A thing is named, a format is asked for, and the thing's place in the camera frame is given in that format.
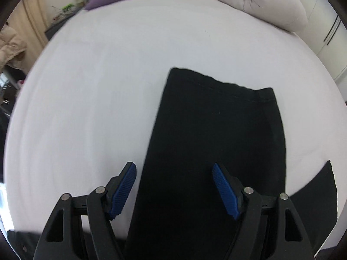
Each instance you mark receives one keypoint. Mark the beige puffer jacket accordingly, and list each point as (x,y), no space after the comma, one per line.
(13,48)

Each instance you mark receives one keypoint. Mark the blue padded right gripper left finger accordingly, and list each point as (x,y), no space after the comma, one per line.
(63,238)

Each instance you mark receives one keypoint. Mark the beige curtain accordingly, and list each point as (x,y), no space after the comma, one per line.
(30,20)

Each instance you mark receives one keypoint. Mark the white wardrobe with black handles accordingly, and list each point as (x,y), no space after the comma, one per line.
(325,34)

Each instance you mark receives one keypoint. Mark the dark grey nightstand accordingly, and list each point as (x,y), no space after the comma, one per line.
(60,22)

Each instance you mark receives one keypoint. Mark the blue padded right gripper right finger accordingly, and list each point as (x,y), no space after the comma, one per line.
(267,227)

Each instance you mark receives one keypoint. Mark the clutter on nightstand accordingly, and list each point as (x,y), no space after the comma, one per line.
(60,13)

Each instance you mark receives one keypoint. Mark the folded white duvet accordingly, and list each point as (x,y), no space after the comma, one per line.
(289,15)

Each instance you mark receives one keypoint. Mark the black denim pants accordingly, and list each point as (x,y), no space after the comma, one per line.
(179,213)

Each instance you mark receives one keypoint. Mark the white sheeted bed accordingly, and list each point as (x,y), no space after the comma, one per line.
(89,103)

